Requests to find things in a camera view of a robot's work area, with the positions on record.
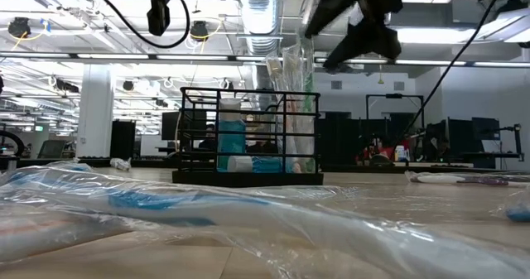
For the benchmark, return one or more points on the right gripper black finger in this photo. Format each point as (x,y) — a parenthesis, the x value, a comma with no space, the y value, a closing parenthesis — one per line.
(368,41)
(335,1)

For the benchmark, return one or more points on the blue mouthwash bottle white cap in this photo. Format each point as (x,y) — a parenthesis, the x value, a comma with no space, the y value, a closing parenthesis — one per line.
(267,164)
(232,138)

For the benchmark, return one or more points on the rectangular ceiling light panel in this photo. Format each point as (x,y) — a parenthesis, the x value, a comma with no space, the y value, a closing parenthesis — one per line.
(430,35)

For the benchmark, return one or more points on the long ceiling light strip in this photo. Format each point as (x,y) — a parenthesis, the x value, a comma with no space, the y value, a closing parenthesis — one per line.
(124,56)

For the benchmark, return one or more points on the person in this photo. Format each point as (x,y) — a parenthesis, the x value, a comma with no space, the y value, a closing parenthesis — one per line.
(439,146)
(209,136)
(385,150)

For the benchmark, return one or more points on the white plastic bottle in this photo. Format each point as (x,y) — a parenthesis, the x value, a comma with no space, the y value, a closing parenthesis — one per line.
(399,152)

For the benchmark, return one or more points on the dark desk monitor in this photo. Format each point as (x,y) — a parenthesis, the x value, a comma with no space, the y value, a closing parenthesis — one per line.
(486,128)
(170,126)

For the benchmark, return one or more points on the white building column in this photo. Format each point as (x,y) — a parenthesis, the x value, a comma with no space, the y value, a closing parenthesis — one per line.
(95,113)

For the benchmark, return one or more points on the tall black cabinet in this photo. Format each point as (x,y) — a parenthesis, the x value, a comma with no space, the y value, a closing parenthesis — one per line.
(122,140)

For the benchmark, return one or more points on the grey office chair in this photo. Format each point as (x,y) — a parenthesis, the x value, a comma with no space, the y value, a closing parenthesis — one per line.
(51,148)

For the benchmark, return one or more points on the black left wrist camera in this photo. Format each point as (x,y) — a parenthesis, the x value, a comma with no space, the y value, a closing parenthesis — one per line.
(158,18)

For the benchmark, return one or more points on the black metal stand frame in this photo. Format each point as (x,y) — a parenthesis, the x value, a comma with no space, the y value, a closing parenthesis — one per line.
(394,95)

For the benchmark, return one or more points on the silver ceiling air duct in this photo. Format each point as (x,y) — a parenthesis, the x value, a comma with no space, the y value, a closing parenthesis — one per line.
(260,22)

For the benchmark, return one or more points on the black metal table frame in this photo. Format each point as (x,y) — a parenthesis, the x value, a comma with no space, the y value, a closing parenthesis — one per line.
(468,169)

